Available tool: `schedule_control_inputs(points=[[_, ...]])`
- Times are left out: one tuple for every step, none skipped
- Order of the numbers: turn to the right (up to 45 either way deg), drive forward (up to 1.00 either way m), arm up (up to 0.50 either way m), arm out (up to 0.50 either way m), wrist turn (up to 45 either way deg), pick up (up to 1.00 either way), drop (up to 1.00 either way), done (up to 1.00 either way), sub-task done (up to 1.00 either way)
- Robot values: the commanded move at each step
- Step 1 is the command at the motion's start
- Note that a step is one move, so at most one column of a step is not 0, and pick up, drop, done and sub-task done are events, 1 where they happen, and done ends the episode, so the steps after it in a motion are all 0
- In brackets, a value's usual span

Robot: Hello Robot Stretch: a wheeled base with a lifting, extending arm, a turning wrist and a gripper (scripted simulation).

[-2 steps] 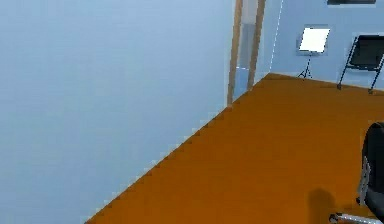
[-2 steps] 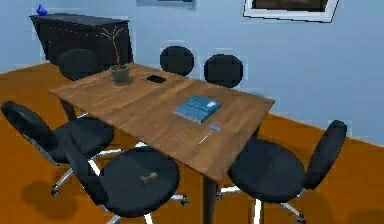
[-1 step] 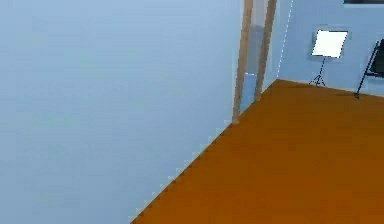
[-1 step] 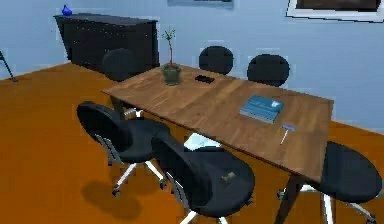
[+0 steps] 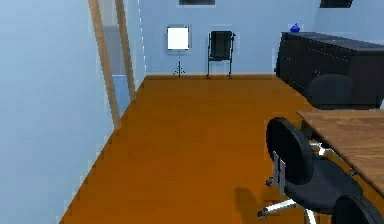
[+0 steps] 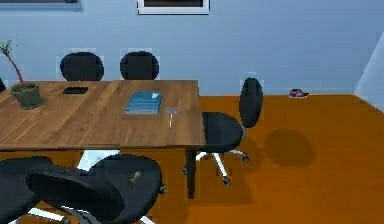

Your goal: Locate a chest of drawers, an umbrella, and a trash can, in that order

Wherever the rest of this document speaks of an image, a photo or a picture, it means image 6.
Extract white pen with blue cap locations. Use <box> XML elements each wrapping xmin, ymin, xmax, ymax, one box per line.
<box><xmin>165</xmin><ymin>109</ymin><xmax>180</xmax><ymax>129</ymax></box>

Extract black office chair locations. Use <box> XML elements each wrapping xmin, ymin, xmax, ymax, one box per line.
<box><xmin>25</xmin><ymin>153</ymin><xmax>167</xmax><ymax>224</ymax></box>
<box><xmin>0</xmin><ymin>156</ymin><xmax>54</xmax><ymax>224</ymax></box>
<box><xmin>119</xmin><ymin>50</ymin><xmax>160</xmax><ymax>81</ymax></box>
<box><xmin>59</xmin><ymin>51</ymin><xmax>105</xmax><ymax>82</ymax></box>
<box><xmin>182</xmin><ymin>77</ymin><xmax>265</xmax><ymax>187</ymax></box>

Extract blue book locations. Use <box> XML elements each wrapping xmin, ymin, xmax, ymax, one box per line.
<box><xmin>124</xmin><ymin>91</ymin><xmax>163</xmax><ymax>116</ymax></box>

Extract red shoe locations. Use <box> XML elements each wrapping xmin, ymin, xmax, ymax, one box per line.
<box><xmin>288</xmin><ymin>88</ymin><xmax>310</xmax><ymax>99</ymax></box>

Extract brown wooden table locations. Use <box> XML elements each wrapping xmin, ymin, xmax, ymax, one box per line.
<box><xmin>0</xmin><ymin>79</ymin><xmax>207</xmax><ymax>200</ymax></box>

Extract black flat phone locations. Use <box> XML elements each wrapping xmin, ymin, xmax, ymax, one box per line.
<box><xmin>62</xmin><ymin>86</ymin><xmax>89</xmax><ymax>95</ymax></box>

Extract house plant in green pot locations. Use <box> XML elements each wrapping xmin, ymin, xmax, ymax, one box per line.
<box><xmin>0</xmin><ymin>39</ymin><xmax>44</xmax><ymax>110</ymax></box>

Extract grey framed window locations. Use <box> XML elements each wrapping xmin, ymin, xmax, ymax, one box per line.
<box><xmin>0</xmin><ymin>0</ymin><xmax>82</xmax><ymax>10</ymax></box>

